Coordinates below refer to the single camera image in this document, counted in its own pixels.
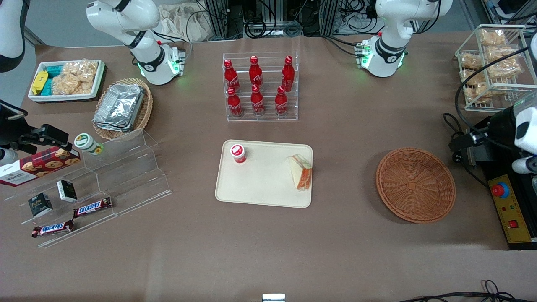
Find brown Snickers bar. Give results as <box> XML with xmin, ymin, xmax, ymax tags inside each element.
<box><xmin>73</xmin><ymin>197</ymin><xmax>112</xmax><ymax>218</ymax></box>
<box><xmin>31</xmin><ymin>219</ymin><xmax>75</xmax><ymax>238</ymax></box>

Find clear acrylic stepped stand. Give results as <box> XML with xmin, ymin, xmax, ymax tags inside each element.
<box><xmin>4</xmin><ymin>128</ymin><xmax>172</xmax><ymax>249</ymax></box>

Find beige plastic tray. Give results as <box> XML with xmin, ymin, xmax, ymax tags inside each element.
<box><xmin>215</xmin><ymin>140</ymin><xmax>314</xmax><ymax>209</ymax></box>

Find red tartan cookie box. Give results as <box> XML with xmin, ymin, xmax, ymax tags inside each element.
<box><xmin>0</xmin><ymin>146</ymin><xmax>81</xmax><ymax>187</ymax></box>

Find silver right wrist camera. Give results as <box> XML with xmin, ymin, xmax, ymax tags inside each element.
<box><xmin>0</xmin><ymin>148</ymin><xmax>18</xmax><ymax>167</ymax></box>

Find black tray sealing machine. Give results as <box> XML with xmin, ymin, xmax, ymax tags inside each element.
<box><xmin>464</xmin><ymin>115</ymin><xmax>537</xmax><ymax>251</ymax></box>

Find red cola bottle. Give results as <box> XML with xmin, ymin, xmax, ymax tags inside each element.
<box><xmin>249</xmin><ymin>55</ymin><xmax>263</xmax><ymax>89</ymax></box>
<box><xmin>224</xmin><ymin>59</ymin><xmax>240</xmax><ymax>93</ymax></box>
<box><xmin>227</xmin><ymin>87</ymin><xmax>243</xmax><ymax>117</ymax></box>
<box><xmin>274</xmin><ymin>86</ymin><xmax>289</xmax><ymax>117</ymax></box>
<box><xmin>281</xmin><ymin>55</ymin><xmax>295</xmax><ymax>92</ymax></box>
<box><xmin>250</xmin><ymin>84</ymin><xmax>266</xmax><ymax>116</ymax></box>

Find red lidded small cup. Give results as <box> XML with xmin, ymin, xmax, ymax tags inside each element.
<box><xmin>230</xmin><ymin>144</ymin><xmax>247</xmax><ymax>165</ymax></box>

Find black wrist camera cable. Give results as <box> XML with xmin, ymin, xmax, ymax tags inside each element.
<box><xmin>455</xmin><ymin>45</ymin><xmax>537</xmax><ymax>135</ymax></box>

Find black power cable with plug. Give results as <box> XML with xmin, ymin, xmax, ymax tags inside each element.
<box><xmin>443</xmin><ymin>112</ymin><xmax>489</xmax><ymax>189</ymax></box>

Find black floor cable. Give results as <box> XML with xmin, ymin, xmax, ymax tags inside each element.
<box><xmin>399</xmin><ymin>279</ymin><xmax>537</xmax><ymax>302</ymax></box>

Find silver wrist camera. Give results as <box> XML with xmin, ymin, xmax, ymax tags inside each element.
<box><xmin>512</xmin><ymin>155</ymin><xmax>537</xmax><ymax>175</ymax></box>
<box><xmin>0</xmin><ymin>148</ymin><xmax>18</xmax><ymax>167</ymax></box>

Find white wire rack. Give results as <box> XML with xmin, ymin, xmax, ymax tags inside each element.
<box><xmin>455</xmin><ymin>24</ymin><xmax>537</xmax><ymax>113</ymax></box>

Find bagged bread snack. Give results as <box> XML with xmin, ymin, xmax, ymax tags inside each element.
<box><xmin>463</xmin><ymin>69</ymin><xmax>491</xmax><ymax>104</ymax></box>
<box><xmin>485</xmin><ymin>45</ymin><xmax>523</xmax><ymax>80</ymax></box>
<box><xmin>478</xmin><ymin>29</ymin><xmax>507</xmax><ymax>47</ymax></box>
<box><xmin>460</xmin><ymin>52</ymin><xmax>483</xmax><ymax>70</ymax></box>

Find round brown wicker basket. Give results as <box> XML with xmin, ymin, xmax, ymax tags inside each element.
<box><xmin>375</xmin><ymin>147</ymin><xmax>456</xmax><ymax>224</ymax></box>

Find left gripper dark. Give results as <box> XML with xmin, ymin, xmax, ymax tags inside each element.
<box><xmin>464</xmin><ymin>107</ymin><xmax>517</xmax><ymax>147</ymax></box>

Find clear bag of crackers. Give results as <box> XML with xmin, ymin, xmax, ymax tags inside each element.
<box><xmin>52</xmin><ymin>73</ymin><xmax>94</xmax><ymax>96</ymax></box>
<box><xmin>63</xmin><ymin>60</ymin><xmax>100</xmax><ymax>79</ymax></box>

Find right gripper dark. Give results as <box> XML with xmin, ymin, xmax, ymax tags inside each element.
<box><xmin>0</xmin><ymin>100</ymin><xmax>70</xmax><ymax>155</ymax></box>

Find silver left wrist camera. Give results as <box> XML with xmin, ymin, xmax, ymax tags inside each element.
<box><xmin>512</xmin><ymin>155</ymin><xmax>537</xmax><ymax>175</ymax></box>

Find crumpled beige cloth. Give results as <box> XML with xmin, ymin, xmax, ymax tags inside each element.
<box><xmin>159</xmin><ymin>4</ymin><xmax>210</xmax><ymax>42</ymax></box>

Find aluminium foil container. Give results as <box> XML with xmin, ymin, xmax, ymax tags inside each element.
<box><xmin>94</xmin><ymin>83</ymin><xmax>145</xmax><ymax>126</ymax></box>
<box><xmin>93</xmin><ymin>120</ymin><xmax>135</xmax><ymax>133</ymax></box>

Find yellow snack packet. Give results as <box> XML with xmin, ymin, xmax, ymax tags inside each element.
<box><xmin>32</xmin><ymin>70</ymin><xmax>49</xmax><ymax>95</ymax></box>

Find black arm base cables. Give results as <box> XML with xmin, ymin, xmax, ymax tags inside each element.
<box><xmin>322</xmin><ymin>36</ymin><xmax>363</xmax><ymax>58</ymax></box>

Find clear acrylic bottle rack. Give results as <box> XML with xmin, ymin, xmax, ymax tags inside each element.
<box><xmin>222</xmin><ymin>51</ymin><xmax>299</xmax><ymax>122</ymax></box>

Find green lidded yogurt cup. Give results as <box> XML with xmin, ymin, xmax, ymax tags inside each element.
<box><xmin>74</xmin><ymin>133</ymin><xmax>104</xmax><ymax>156</ymax></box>

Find small black carton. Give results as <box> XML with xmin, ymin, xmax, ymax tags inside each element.
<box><xmin>28</xmin><ymin>192</ymin><xmax>54</xmax><ymax>217</ymax></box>
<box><xmin>57</xmin><ymin>180</ymin><xmax>78</xmax><ymax>203</ymax></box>

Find oval tan wicker basket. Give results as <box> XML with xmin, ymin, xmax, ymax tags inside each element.
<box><xmin>92</xmin><ymin>78</ymin><xmax>154</xmax><ymax>141</ymax></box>

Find triangle sandwich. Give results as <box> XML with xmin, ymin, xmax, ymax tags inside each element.
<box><xmin>289</xmin><ymin>154</ymin><xmax>313</xmax><ymax>192</ymax></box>

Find aluminium equipment frame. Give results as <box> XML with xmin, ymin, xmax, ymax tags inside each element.
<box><xmin>203</xmin><ymin>0</ymin><xmax>340</xmax><ymax>39</ymax></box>

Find white rectangular snack bin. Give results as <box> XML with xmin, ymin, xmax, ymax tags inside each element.
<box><xmin>27</xmin><ymin>59</ymin><xmax>106</xmax><ymax>103</ymax></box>

